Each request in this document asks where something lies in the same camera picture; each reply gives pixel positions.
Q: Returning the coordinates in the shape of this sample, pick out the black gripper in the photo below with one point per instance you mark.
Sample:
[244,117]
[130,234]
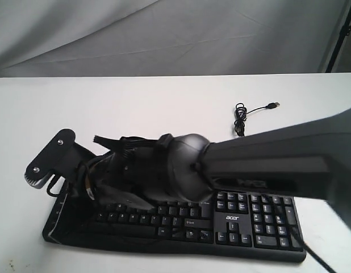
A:
[102,180]

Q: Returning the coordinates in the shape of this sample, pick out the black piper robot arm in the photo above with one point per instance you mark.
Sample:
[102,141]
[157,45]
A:
[311,160]

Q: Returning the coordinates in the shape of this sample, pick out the black acer keyboard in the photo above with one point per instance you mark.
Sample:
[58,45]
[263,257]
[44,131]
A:
[229,224]

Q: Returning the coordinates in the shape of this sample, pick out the grey backdrop cloth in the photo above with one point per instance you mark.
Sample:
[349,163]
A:
[167,38]

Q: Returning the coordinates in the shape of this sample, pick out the black stand pole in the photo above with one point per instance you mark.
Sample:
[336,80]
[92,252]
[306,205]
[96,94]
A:
[344,32]

